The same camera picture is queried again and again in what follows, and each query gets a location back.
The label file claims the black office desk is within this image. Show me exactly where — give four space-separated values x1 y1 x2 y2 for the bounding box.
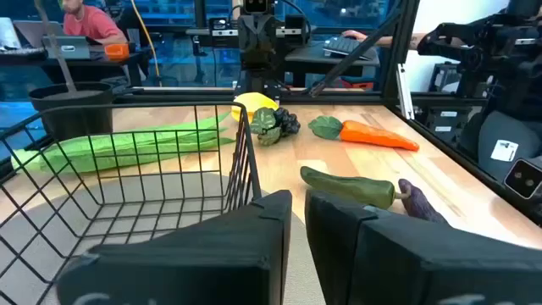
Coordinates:
0 50 145 88

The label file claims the orange carrot with green leaf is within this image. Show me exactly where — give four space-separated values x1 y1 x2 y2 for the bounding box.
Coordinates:
307 114 421 153

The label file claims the black storage crate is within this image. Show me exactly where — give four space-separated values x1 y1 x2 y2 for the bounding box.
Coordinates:
427 63 466 94

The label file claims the grey tablet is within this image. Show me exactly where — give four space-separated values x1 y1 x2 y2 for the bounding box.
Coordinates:
41 36 91 60

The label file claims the grey laptop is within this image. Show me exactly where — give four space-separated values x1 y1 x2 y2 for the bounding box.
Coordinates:
12 19 64 47

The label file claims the person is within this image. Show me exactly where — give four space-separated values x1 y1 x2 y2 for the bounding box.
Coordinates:
58 0 128 46

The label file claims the purple sweet potato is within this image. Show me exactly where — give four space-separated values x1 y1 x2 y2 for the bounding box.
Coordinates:
397 178 450 225

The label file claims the grey chair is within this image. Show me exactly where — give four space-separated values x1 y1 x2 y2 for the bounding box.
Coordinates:
459 110 542 183

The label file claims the yellow bell pepper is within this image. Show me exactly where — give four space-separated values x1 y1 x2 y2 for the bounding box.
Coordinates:
230 91 280 125

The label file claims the orange box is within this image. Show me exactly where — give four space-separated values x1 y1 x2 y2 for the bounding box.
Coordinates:
103 42 130 61

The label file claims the person's hand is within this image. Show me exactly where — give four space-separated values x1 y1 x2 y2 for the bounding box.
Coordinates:
341 28 368 42

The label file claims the black keyboard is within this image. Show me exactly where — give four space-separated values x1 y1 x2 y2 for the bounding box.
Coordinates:
0 46 47 59
323 36 379 61

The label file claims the person's forearm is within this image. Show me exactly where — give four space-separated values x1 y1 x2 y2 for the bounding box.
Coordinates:
363 31 427 48

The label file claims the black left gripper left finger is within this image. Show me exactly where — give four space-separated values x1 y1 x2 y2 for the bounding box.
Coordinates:
56 189 294 305

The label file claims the black case with white labels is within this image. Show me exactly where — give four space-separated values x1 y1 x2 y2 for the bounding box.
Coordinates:
417 105 471 141

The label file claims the yellow power cable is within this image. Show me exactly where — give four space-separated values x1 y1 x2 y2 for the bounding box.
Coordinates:
129 0 163 88

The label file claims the black camera box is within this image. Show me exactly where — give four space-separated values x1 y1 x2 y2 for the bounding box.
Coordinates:
502 157 542 201

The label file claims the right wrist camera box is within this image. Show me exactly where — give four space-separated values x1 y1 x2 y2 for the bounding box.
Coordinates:
243 0 273 14

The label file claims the potted green tree black pot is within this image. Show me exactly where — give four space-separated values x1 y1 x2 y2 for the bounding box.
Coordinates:
28 0 116 141

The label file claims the green long beans bunch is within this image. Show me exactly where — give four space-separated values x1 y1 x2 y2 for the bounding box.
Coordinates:
10 110 236 175

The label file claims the black wire basket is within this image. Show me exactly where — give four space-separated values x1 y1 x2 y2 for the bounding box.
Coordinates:
0 100 263 305

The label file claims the silver metal bracket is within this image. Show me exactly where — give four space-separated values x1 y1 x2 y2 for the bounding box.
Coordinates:
395 63 416 121

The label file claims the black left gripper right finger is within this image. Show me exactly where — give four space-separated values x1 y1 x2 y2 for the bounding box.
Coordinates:
303 188 542 305

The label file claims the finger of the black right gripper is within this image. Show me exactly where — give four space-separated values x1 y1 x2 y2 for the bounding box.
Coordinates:
282 14 312 43
208 16 239 43

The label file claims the grey office desk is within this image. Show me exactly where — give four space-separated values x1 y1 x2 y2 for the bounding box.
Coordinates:
284 42 382 88

